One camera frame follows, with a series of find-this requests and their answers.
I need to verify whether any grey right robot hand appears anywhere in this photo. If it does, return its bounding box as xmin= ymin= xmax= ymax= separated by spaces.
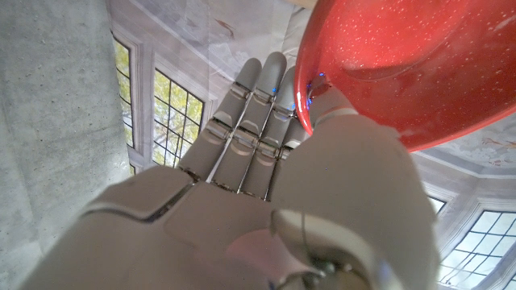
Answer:
xmin=18 ymin=51 xmax=443 ymax=290

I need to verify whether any red bowl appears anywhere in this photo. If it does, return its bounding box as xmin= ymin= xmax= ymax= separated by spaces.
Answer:
xmin=293 ymin=0 xmax=516 ymax=153

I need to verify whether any printed window backdrop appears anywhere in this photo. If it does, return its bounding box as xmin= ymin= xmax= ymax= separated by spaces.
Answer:
xmin=106 ymin=0 xmax=516 ymax=290

